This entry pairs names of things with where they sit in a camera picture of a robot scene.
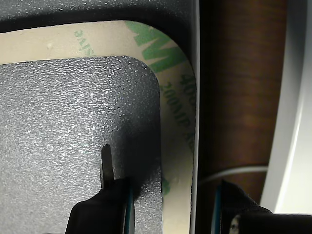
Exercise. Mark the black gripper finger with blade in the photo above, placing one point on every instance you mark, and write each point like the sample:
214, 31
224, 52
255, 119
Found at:
102, 214

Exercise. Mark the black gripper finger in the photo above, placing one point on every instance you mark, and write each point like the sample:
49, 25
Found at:
234, 207

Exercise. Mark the frame with 3M adhesive liner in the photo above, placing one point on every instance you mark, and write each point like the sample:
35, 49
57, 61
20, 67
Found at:
73, 41

